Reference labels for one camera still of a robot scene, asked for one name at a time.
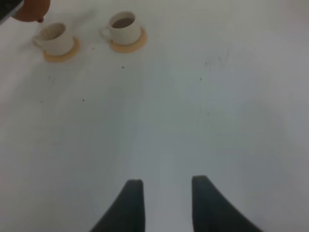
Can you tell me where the orange cup coaster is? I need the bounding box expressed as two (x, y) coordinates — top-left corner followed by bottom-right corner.
(43, 36), (81, 62)
(109, 27), (148, 53)

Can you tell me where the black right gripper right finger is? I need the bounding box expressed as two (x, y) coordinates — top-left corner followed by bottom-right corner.
(192, 175), (261, 232)

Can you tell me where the left white teacup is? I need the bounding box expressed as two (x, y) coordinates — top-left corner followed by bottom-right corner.
(32, 23), (74, 56)

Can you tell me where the left orange cup coaster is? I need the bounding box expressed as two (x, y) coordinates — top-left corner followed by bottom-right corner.
(43, 36), (81, 62)

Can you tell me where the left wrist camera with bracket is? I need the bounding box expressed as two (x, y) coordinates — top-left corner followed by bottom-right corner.
(0, 0), (24, 24)

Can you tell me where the brown clay teapot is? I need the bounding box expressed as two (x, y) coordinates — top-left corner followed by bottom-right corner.
(12, 0), (51, 23)

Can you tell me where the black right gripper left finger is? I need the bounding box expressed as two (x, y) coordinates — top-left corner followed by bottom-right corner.
(91, 179), (146, 232)

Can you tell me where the white teacup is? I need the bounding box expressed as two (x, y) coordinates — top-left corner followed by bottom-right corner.
(32, 23), (74, 56)
(99, 11), (141, 46)

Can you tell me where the right white teacup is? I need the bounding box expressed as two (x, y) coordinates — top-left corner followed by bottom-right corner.
(99, 11), (141, 46)

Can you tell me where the right orange cup coaster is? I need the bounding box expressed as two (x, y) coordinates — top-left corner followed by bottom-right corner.
(109, 27), (148, 53)

